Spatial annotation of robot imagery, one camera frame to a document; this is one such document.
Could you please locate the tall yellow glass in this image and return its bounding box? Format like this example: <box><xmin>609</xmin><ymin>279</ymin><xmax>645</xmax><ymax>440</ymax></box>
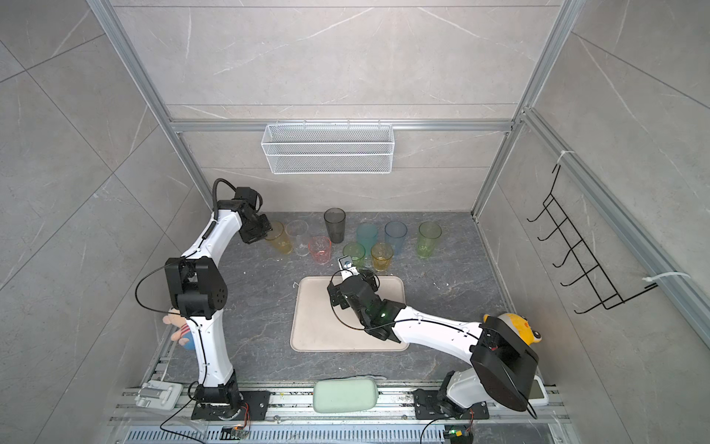
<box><xmin>266</xmin><ymin>221</ymin><xmax>293</xmax><ymax>255</ymax></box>

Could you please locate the beige plastic tray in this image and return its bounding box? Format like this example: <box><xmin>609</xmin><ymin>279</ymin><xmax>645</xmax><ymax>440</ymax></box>
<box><xmin>290</xmin><ymin>276</ymin><xmax>409</xmax><ymax>353</ymax></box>

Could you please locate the clear glass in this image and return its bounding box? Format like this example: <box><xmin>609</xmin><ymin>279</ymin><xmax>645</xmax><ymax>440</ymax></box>
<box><xmin>286</xmin><ymin>219</ymin><xmax>310</xmax><ymax>257</ymax></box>

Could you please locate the dark grey glass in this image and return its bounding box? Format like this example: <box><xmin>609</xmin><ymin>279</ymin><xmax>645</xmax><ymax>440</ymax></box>
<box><xmin>324</xmin><ymin>207</ymin><xmax>347</xmax><ymax>244</ymax></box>

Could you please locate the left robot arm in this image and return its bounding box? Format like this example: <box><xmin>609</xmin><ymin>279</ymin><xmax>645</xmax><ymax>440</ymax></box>
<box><xmin>160</xmin><ymin>178</ymin><xmax>272</xmax><ymax>419</ymax></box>

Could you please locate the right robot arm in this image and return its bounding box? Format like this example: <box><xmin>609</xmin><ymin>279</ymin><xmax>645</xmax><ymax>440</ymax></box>
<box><xmin>327</xmin><ymin>268</ymin><xmax>542</xmax><ymax>418</ymax></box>

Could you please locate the short green glass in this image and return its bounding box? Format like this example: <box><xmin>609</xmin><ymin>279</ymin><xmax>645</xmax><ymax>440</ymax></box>
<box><xmin>342</xmin><ymin>242</ymin><xmax>366</xmax><ymax>268</ymax></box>

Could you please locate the short amber glass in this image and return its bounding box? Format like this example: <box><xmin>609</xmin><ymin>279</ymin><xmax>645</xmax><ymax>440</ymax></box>
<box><xmin>371</xmin><ymin>242</ymin><xmax>394</xmax><ymax>272</ymax></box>

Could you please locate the teal glass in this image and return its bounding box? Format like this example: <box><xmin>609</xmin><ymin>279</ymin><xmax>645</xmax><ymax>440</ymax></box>
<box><xmin>357</xmin><ymin>223</ymin><xmax>379</xmax><ymax>256</ymax></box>

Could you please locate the pink glass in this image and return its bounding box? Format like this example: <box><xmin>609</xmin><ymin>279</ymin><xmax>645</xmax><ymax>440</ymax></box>
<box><xmin>308</xmin><ymin>236</ymin><xmax>332</xmax><ymax>265</ymax></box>

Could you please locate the blue glass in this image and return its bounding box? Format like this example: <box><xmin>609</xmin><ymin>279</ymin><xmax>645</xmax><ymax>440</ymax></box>
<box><xmin>385</xmin><ymin>220</ymin><xmax>408</xmax><ymax>255</ymax></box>

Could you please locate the tall light green glass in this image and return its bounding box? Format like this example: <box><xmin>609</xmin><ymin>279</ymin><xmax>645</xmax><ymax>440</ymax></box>
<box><xmin>417</xmin><ymin>221</ymin><xmax>443</xmax><ymax>259</ymax></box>

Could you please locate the light green sponge block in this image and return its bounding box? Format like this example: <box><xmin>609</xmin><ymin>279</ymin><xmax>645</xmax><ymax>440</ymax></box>
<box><xmin>312</xmin><ymin>377</ymin><xmax>379</xmax><ymax>414</ymax></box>

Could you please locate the pink plush doll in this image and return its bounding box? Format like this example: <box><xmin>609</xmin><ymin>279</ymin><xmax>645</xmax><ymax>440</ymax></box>
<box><xmin>163</xmin><ymin>312</ymin><xmax>195</xmax><ymax>351</ymax></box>

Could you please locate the yellow plush toy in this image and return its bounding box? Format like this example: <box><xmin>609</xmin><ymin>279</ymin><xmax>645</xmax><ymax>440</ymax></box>
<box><xmin>481</xmin><ymin>313</ymin><xmax>542</xmax><ymax>346</ymax></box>

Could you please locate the white tablet device right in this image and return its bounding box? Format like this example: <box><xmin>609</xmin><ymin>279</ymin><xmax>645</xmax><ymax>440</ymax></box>
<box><xmin>529</xmin><ymin>375</ymin><xmax>549</xmax><ymax>408</ymax></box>

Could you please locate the white wire mesh basket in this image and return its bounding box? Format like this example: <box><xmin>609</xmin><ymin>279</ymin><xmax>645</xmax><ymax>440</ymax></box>
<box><xmin>261</xmin><ymin>123</ymin><xmax>396</xmax><ymax>175</ymax></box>

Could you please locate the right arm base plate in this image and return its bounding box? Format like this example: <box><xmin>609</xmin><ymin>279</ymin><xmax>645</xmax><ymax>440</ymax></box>
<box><xmin>412</xmin><ymin>388</ymin><xmax>490</xmax><ymax>420</ymax></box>

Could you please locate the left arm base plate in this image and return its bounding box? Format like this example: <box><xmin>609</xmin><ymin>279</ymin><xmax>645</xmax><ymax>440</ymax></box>
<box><xmin>190</xmin><ymin>390</ymin><xmax>271</xmax><ymax>421</ymax></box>

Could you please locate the aluminium rail frame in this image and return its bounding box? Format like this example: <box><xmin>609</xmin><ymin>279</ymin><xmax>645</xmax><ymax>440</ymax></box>
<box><xmin>98</xmin><ymin>380</ymin><xmax>580</xmax><ymax>443</ymax></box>

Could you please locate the white device left rail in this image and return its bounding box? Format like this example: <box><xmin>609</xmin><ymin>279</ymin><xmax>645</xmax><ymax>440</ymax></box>
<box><xmin>135</xmin><ymin>380</ymin><xmax>183</xmax><ymax>411</ymax></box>

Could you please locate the black wire hook rack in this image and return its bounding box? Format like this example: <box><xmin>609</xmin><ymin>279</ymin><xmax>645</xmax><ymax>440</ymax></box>
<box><xmin>526</xmin><ymin>165</ymin><xmax>659</xmax><ymax>316</ymax></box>

